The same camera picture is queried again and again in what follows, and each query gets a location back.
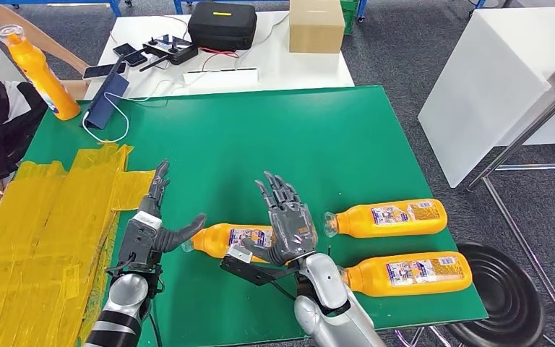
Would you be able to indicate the blue metal rack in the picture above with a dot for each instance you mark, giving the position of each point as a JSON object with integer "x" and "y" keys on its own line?
{"x": 178, "y": 5}

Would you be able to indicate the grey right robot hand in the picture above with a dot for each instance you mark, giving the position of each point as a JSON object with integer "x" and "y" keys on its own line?
{"x": 294, "y": 230}

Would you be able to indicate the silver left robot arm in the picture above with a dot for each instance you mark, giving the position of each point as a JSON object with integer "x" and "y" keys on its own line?
{"x": 124, "y": 292}

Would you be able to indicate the black round stool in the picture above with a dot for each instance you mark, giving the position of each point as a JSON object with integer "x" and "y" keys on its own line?
{"x": 497, "y": 296}

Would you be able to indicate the white power strip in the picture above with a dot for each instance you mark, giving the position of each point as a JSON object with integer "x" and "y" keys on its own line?
{"x": 220, "y": 78}

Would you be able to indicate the black carrying case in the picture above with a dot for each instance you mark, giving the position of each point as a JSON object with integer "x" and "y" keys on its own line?
{"x": 222, "y": 26}

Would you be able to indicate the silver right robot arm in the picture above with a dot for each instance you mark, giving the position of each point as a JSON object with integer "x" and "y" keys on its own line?
{"x": 325, "y": 287}

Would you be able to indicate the person's left hand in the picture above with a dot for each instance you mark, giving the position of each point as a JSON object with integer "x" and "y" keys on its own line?
{"x": 81, "y": 68}

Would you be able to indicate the smartphone with pale screen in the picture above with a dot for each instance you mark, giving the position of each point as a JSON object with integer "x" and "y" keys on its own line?
{"x": 100, "y": 71}

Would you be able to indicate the blue tablet cover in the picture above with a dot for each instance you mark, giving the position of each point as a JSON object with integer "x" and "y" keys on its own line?
{"x": 107, "y": 100}

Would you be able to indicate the green table board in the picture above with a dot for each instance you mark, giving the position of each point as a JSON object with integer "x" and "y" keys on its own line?
{"x": 330, "y": 143}

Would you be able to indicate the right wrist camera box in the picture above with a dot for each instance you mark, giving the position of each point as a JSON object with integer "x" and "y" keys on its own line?
{"x": 249, "y": 270}

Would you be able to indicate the orange bottle with blue logo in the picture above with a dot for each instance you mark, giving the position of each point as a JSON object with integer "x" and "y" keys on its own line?
{"x": 43, "y": 81}

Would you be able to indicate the black smartphone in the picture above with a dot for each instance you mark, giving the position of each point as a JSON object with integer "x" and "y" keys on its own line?
{"x": 136, "y": 59}
{"x": 124, "y": 49}

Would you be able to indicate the large white table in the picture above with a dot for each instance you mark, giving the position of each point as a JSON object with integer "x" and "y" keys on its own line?
{"x": 488, "y": 85}

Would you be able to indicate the cardboard box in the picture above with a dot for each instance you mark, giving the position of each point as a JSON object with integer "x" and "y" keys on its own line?
{"x": 317, "y": 27}

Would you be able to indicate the person's left forearm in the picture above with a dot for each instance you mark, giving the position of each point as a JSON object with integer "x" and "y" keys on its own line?
{"x": 57, "y": 50}

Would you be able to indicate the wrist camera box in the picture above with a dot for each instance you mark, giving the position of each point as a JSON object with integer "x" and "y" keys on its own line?
{"x": 136, "y": 244}
{"x": 249, "y": 270}

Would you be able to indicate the orange bottle with label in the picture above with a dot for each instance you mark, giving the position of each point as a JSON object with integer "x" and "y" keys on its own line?
{"x": 411, "y": 275}
{"x": 392, "y": 219}
{"x": 220, "y": 239}

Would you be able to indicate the yellow tape sheet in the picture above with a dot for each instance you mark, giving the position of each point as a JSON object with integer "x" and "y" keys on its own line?
{"x": 43, "y": 239}

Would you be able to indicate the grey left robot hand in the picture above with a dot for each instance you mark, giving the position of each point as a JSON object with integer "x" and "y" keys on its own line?
{"x": 160, "y": 187}

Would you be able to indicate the black remote controller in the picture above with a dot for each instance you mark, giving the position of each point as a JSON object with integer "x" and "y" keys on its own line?
{"x": 176, "y": 52}

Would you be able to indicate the green plastic crate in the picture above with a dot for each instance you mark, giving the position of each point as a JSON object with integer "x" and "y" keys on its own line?
{"x": 349, "y": 16}

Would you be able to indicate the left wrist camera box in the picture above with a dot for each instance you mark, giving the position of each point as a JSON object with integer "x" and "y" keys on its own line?
{"x": 136, "y": 244}

